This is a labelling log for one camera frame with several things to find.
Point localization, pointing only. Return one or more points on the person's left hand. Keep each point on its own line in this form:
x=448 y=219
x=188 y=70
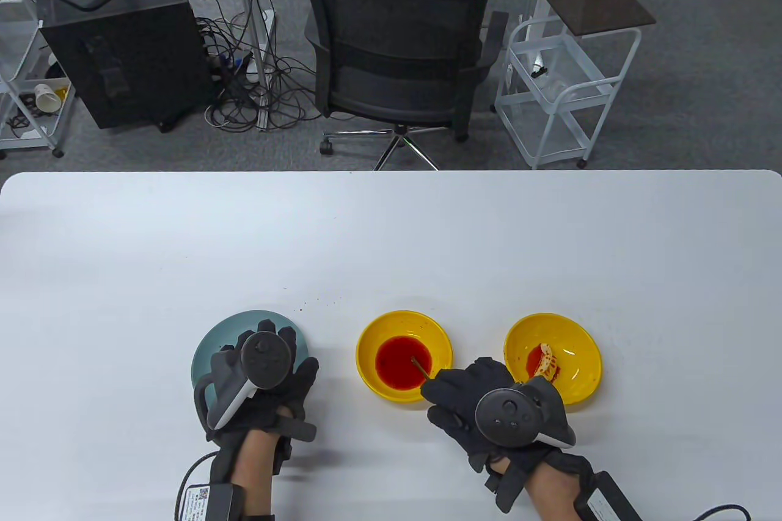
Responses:
x=300 y=383

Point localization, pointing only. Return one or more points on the person's right hand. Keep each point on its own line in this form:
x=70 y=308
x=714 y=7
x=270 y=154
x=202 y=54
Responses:
x=455 y=393

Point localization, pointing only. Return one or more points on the black chopstick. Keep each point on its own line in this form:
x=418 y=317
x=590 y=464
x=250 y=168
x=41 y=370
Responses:
x=423 y=367
x=420 y=366

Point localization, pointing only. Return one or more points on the red soy sauce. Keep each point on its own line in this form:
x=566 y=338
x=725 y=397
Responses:
x=394 y=365

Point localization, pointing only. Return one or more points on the white dumpling with red sauce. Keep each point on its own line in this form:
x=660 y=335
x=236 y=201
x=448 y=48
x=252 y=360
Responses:
x=545 y=365

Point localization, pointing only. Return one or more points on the person's left forearm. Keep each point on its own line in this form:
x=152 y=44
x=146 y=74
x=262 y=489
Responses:
x=253 y=469

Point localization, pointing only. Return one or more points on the person's right forearm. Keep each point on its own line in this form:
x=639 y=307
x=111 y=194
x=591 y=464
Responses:
x=553 y=496

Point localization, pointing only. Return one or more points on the yellow bowl holding sauce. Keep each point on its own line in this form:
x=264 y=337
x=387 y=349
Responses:
x=369 y=374

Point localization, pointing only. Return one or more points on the yellow bowl holding dumpling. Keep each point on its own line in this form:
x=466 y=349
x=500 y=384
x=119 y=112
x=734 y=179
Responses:
x=574 y=338

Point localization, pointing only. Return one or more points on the grey white VR controller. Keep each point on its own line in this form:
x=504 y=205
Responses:
x=266 y=359
x=507 y=414

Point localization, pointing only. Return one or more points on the blue-green plate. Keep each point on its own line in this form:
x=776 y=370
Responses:
x=223 y=341

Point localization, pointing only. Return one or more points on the white power strip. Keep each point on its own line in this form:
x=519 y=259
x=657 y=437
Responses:
x=266 y=26

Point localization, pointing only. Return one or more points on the white shelf trolley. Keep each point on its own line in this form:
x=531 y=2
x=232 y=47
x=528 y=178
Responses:
x=24 y=142

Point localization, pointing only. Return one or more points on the black mesh office chair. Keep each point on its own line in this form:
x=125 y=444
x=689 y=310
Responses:
x=397 y=26

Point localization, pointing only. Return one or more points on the black computer tower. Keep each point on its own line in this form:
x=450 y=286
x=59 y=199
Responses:
x=122 y=57

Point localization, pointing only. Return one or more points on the white paper cup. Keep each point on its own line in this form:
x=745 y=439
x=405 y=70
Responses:
x=46 y=96

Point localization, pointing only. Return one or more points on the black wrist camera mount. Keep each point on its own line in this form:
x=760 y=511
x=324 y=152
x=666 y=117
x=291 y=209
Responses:
x=507 y=487
x=298 y=428

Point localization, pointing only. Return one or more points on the aluminium post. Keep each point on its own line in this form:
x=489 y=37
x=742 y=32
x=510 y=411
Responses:
x=247 y=2

